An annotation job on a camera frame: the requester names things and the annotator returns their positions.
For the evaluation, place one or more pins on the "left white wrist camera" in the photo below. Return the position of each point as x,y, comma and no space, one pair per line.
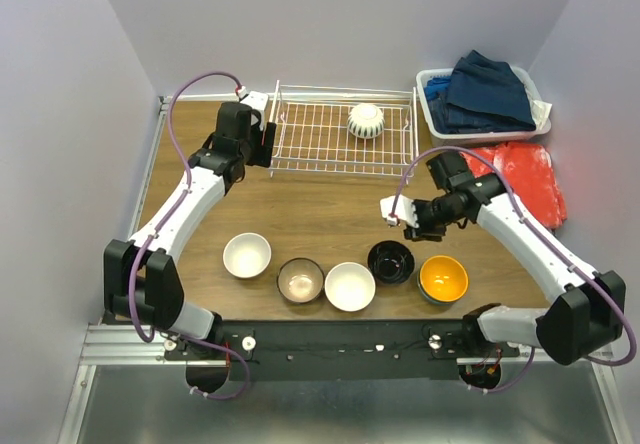
258,101

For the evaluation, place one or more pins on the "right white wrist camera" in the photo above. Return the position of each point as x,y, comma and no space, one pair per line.
395,210

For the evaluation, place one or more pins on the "orange bowl blue outside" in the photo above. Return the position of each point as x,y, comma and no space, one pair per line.
442,280

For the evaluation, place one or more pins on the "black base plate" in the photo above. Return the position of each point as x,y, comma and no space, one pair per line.
343,350

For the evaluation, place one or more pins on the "brown glossy bowl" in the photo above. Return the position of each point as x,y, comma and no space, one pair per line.
300,280

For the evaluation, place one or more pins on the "dark blue cloth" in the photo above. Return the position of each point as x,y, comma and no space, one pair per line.
479,96

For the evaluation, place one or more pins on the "aluminium frame rail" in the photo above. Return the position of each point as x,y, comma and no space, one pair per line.
127,392

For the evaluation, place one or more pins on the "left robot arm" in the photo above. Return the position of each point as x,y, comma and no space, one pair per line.
140,274

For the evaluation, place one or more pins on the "red white cloth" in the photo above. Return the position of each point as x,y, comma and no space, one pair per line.
528,169

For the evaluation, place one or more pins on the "white striped bowl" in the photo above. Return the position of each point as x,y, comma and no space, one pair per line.
366,121

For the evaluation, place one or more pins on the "black bowl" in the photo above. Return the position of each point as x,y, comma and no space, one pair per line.
390,262

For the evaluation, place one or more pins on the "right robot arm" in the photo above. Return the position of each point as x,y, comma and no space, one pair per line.
586,310

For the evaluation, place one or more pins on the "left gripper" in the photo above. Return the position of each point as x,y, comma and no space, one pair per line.
265,155

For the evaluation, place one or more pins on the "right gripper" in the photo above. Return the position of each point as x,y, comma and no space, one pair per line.
423,232

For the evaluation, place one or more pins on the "white bowl red outside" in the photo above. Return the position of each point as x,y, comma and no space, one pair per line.
350,287

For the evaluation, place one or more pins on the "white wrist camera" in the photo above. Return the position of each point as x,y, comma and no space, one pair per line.
395,210
258,101

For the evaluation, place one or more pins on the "white bowl far left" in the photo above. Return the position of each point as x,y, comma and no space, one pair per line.
247,255

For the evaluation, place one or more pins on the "white wire dish rack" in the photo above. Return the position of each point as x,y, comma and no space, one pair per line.
312,134

